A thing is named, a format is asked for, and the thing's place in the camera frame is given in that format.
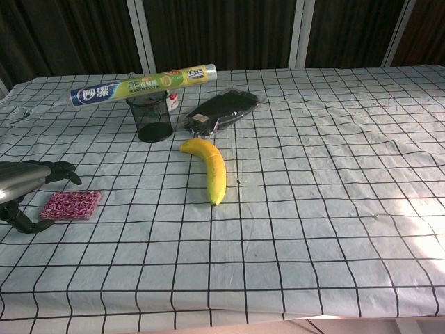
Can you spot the dark left robot hand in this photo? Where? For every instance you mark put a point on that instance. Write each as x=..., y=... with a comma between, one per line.
x=62, y=171

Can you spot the pink patterned sponge pad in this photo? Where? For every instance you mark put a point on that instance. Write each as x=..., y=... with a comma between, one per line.
x=71, y=205

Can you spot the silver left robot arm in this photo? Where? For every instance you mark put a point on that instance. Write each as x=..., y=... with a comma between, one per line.
x=21, y=179

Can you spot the black mesh pen holder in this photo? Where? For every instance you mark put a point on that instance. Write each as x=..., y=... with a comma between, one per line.
x=151, y=120

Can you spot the green blue cling film box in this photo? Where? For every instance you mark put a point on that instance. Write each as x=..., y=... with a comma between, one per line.
x=139, y=86

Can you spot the white cup with red print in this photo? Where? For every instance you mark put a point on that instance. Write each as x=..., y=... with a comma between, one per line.
x=173, y=101

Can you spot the yellow banana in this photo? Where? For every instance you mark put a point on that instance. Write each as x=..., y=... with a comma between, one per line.
x=215, y=167

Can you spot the black item in plastic bag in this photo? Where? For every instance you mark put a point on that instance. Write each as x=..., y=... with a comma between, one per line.
x=219, y=110

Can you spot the dark curtain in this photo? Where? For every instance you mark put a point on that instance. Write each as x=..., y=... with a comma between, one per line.
x=222, y=31

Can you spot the white black checked tablecloth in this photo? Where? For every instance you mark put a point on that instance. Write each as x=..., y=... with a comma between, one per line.
x=278, y=208

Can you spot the white table leg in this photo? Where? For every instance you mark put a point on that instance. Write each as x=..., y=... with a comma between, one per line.
x=408, y=327

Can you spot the white frame post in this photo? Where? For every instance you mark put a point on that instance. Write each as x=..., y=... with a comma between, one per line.
x=140, y=35
x=300, y=33
x=2, y=87
x=398, y=35

